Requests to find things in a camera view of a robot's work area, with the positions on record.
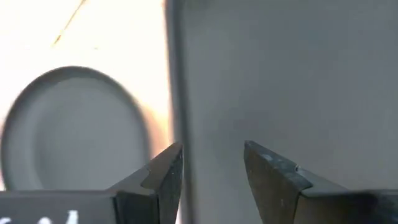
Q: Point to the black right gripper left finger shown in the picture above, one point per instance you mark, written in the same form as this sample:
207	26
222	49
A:
161	193

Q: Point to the black rectangular tray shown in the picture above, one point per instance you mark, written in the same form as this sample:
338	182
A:
280	77

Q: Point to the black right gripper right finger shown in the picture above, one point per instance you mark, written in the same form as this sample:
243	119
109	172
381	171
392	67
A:
273	186

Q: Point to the black round plate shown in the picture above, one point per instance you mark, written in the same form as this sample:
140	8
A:
77	130

